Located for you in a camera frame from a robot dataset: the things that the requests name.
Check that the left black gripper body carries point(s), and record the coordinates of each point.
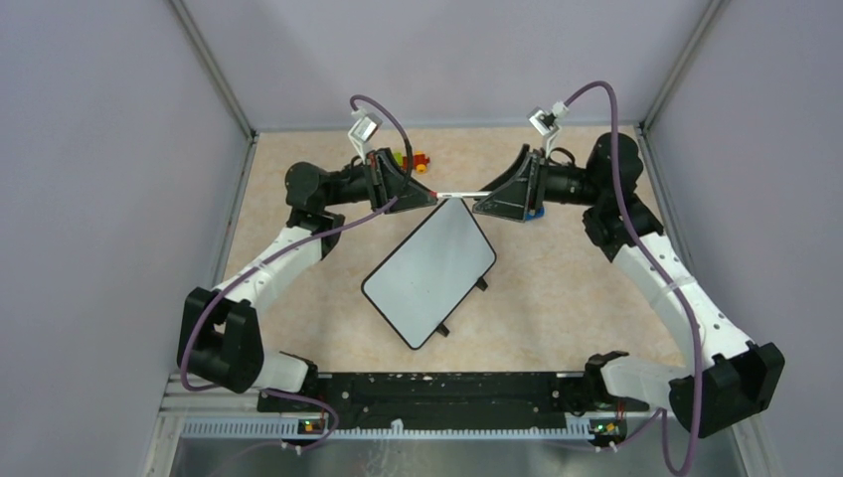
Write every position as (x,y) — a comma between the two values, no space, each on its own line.
(352,184)

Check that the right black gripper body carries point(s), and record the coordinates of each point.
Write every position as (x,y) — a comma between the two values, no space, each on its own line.
(567,185)

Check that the red capped whiteboard marker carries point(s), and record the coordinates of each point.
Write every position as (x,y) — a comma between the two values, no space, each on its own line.
(460,195)

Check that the small whiteboard with stand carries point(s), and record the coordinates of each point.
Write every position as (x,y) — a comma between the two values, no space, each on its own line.
(427,276)

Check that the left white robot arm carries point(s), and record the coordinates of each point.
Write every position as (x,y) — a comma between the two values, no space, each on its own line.
(221,344)

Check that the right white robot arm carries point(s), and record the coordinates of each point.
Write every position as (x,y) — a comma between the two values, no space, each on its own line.
(728,376)

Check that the blue toy car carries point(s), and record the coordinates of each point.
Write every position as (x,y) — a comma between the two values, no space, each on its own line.
(536,214)

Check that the red green toy train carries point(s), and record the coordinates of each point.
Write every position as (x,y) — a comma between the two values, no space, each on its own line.
(420,161)

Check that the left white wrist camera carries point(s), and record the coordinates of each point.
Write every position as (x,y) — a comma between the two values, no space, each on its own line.
(366,125)

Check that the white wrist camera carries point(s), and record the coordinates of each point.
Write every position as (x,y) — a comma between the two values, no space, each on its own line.
(548,123)
(366,125)

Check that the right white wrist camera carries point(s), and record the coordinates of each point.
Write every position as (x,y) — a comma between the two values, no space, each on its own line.
(548,123)

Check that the grey slotted cable duct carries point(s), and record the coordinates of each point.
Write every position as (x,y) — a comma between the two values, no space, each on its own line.
(287,428)

